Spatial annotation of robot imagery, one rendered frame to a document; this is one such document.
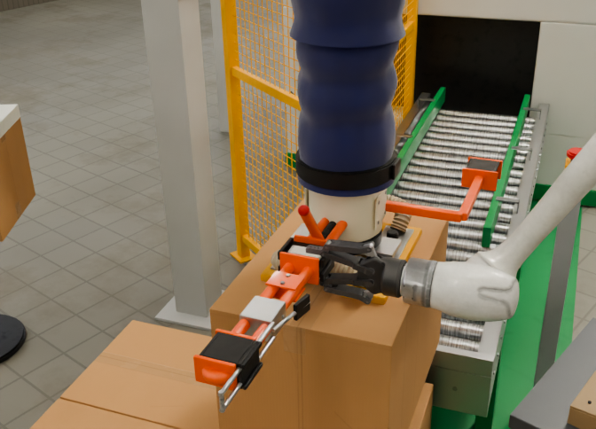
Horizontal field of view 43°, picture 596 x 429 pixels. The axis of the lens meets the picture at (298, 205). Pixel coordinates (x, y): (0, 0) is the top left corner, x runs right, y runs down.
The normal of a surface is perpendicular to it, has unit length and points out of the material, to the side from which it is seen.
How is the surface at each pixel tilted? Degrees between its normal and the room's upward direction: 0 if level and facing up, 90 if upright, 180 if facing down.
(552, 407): 0
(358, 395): 89
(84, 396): 0
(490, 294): 58
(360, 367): 89
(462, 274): 29
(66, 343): 0
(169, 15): 90
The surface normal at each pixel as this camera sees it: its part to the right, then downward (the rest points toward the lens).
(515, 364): -0.02, -0.89
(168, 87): -0.35, 0.43
